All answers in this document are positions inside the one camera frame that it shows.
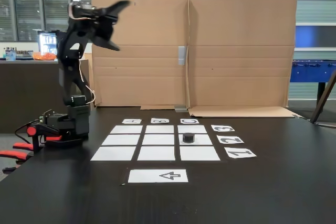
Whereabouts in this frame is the black power cable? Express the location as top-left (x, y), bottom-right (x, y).
top-left (14, 120), bottom-right (40, 144)

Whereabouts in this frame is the black octagonal token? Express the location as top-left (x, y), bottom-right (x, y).
top-left (182, 132), bottom-right (195, 145)

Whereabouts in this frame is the blue white box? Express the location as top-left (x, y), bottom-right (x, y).
top-left (3, 47), bottom-right (17, 61)

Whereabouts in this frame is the dark counter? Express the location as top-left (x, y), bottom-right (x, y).
top-left (0, 60), bottom-right (91, 134)

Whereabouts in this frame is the bowl of orange snacks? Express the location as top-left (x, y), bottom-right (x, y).
top-left (28, 51), bottom-right (58, 61)

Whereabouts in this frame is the paper sheet number 2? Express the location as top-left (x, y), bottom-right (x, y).
top-left (216, 135), bottom-right (245, 145)

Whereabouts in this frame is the white arrow paper sheet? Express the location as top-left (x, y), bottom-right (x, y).
top-left (128, 169), bottom-right (189, 184)

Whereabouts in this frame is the red white servo cable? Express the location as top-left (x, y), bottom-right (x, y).
top-left (68, 3), bottom-right (97, 105)

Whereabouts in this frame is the paper sheet number 3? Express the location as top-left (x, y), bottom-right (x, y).
top-left (211, 124), bottom-right (236, 133)

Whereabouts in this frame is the paper sheet number 1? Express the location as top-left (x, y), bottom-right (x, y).
top-left (224, 148), bottom-right (257, 159)

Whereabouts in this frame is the black red clamp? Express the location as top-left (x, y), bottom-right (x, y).
top-left (0, 142), bottom-right (34, 174)
top-left (26, 122), bottom-right (64, 154)

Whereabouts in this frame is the blue foosball table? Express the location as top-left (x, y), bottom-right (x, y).
top-left (289, 59), bottom-right (336, 102)

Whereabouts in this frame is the white nine-square grid sheet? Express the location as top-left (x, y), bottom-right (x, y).
top-left (90, 124), bottom-right (221, 162)

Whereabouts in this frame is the brown cardboard panel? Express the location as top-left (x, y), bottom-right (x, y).
top-left (187, 0), bottom-right (303, 119)
top-left (80, 0), bottom-right (190, 111)

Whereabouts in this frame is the black mini fridge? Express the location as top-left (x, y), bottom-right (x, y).
top-left (37, 30), bottom-right (60, 56)

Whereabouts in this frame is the brown wooden stand leg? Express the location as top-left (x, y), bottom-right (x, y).
top-left (309, 70), bottom-right (336, 125)

